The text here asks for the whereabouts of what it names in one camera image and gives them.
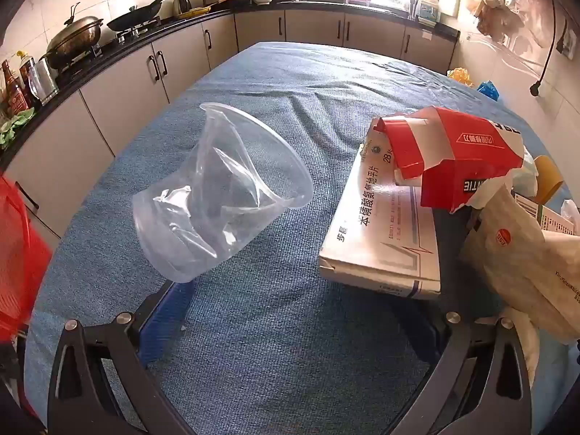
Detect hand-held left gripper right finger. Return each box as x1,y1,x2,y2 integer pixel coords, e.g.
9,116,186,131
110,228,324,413
390,206,533,435

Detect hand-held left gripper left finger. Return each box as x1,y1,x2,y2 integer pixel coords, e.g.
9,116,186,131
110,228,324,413
47,278,200,435

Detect clear plastic cup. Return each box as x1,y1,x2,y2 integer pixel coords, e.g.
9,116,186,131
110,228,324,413
131,102,314,284

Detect white medicine box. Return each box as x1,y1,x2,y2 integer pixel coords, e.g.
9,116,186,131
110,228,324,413
318,140,442,301

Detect torn red and white carton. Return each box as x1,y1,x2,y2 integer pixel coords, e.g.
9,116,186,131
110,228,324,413
369,105,526,215

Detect red plastic mesh basket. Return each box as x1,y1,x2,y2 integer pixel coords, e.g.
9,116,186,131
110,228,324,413
0,174,53,343

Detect beige paper bag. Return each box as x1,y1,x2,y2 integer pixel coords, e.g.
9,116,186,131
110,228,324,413
460,181,580,345

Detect blue tablecloth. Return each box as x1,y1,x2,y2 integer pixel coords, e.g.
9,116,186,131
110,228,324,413
25,41,580,435

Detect white and green printed box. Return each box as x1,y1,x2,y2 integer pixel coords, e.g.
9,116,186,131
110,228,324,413
514,192,580,236

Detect yellow cardboard piece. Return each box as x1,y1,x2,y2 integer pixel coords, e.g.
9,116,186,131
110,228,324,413
535,154,565,204

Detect blue plastic bag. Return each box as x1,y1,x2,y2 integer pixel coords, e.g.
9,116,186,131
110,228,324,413
476,80,501,103

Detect yellow plastic bag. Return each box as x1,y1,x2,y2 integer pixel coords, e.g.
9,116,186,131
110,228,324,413
446,67,474,88

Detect beige base kitchen cabinets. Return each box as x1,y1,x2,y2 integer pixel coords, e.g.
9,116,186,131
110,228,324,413
0,9,458,236

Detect green cloth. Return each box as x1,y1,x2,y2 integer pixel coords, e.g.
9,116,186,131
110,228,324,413
0,108,36,146

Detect black kitchen countertop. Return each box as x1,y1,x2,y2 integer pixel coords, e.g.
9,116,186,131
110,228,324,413
0,0,460,164

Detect small blue box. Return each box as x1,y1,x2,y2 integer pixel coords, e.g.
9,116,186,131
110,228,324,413
419,0,441,25

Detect red label sauce bottle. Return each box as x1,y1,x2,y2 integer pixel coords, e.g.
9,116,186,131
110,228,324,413
1,60,28,114

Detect hanging plastic bags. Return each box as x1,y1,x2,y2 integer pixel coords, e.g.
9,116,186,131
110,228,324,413
467,0,556,48

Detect dark bottle with yellow cap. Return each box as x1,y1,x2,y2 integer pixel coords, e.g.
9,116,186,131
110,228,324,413
17,51,37,100

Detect gas stove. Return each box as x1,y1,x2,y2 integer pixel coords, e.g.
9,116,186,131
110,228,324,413
54,18,164,78

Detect steel wok with lid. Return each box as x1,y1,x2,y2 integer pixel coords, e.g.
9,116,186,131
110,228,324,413
43,2,105,71

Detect black wok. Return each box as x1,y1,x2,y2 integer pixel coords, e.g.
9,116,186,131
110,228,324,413
106,0,175,32

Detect yellow plate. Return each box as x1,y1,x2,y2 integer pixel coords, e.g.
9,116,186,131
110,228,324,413
176,5,213,20

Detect black power cable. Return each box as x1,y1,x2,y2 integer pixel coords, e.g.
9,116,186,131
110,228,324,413
530,0,558,98

